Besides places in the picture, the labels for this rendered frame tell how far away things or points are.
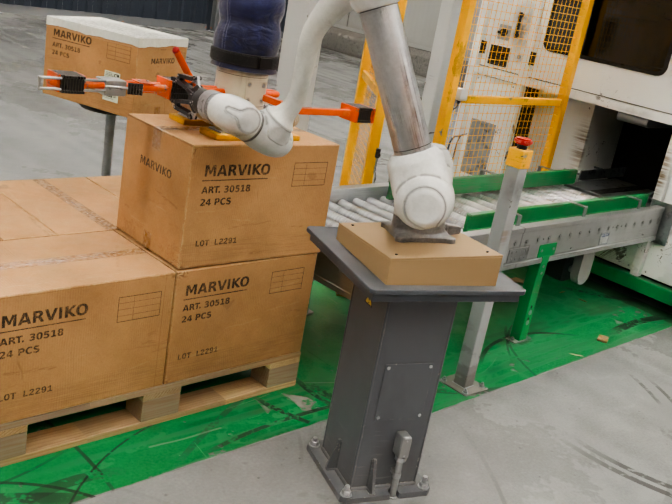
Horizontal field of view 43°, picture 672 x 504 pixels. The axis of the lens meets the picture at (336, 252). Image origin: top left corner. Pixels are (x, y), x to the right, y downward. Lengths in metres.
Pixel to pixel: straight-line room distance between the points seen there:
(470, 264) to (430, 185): 0.31
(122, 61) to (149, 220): 1.73
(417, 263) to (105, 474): 1.12
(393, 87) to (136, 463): 1.37
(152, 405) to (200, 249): 0.54
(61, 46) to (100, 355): 2.35
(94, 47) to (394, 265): 2.64
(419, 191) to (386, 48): 0.37
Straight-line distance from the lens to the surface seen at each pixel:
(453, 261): 2.33
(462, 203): 4.11
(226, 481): 2.68
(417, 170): 2.18
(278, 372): 3.16
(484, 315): 3.39
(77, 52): 4.60
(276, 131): 2.49
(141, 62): 4.38
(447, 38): 6.37
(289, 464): 2.80
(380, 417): 2.59
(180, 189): 2.63
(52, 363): 2.59
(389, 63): 2.18
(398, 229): 2.44
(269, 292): 2.95
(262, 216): 2.81
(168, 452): 2.78
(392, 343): 2.48
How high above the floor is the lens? 1.53
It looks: 19 degrees down
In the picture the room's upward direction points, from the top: 10 degrees clockwise
